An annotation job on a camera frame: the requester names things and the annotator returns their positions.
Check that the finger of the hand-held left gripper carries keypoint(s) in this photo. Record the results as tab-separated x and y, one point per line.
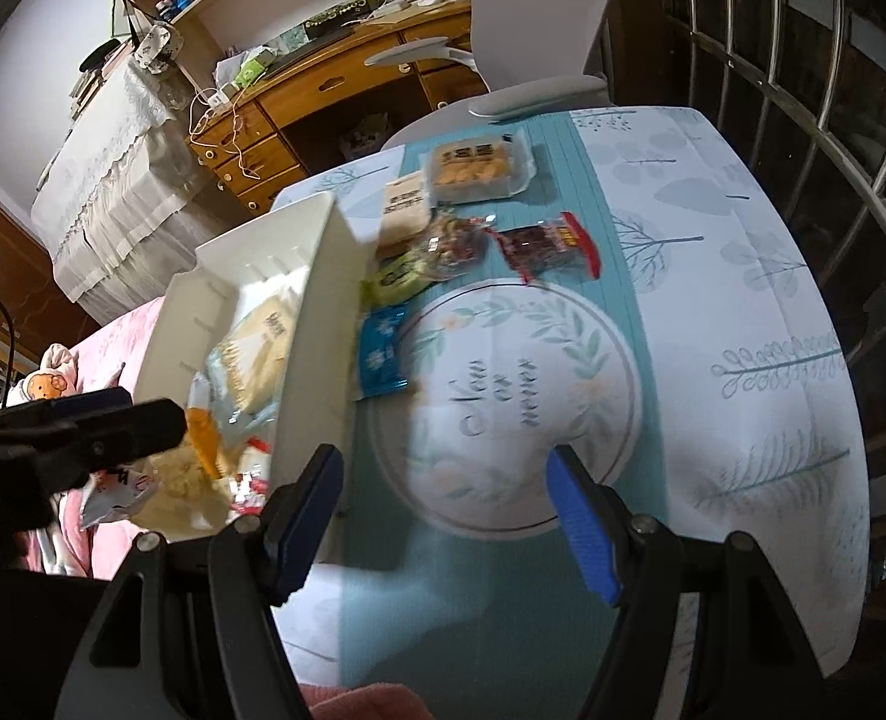
86	400
135	429

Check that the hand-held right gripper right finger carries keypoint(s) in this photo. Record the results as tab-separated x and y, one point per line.
582	532

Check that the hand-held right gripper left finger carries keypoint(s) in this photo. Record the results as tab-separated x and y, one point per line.
304	532

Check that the orange snack packet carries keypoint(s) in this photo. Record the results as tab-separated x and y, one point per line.
207	435

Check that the white red printed packet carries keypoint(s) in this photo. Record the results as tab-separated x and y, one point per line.
113	499

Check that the yellow crackers clear packet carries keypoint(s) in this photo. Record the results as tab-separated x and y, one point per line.
259	345

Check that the blue foil snack packet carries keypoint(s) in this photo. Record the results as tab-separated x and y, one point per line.
379	349

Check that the white plastic tray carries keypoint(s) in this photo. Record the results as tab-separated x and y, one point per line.
315	330

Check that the green snack packet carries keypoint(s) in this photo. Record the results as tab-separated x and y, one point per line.
394	279

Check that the red label dates packet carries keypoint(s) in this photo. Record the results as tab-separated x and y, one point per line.
544	247

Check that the mixed nuts clear packet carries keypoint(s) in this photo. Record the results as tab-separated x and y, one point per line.
454	246

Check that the beige cracker packet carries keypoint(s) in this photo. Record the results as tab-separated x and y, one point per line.
405	210

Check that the orange cookies tray packet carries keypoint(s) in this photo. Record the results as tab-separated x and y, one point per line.
477	169

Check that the pink blanket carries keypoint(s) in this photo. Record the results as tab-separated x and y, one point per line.
113	334

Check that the brown wooden wardrobe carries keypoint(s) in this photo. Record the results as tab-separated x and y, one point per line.
15	255

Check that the white lace cloth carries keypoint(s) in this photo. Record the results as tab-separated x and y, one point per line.
113	187

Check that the leaf printed teal tablecloth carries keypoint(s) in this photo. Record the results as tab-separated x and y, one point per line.
713	277

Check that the white power strip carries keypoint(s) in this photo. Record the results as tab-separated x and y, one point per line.
216	98

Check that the black round object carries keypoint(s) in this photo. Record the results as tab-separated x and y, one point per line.
101	52

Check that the printed cloth pouch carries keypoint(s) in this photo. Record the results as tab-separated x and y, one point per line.
154	46

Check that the green tissue box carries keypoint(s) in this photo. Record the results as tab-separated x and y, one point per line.
252	69

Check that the crumpled plastic bag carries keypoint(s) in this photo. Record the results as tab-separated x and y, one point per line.
364	136

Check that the wooden desk with drawers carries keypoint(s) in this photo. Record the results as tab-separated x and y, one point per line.
323	82

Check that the black keyboard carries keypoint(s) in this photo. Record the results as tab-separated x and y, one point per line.
323	37

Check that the dark long box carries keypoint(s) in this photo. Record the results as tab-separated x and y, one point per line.
345	13

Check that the metal window grille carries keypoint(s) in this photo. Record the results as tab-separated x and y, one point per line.
781	100

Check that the grey office chair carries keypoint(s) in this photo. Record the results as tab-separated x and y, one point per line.
533	7

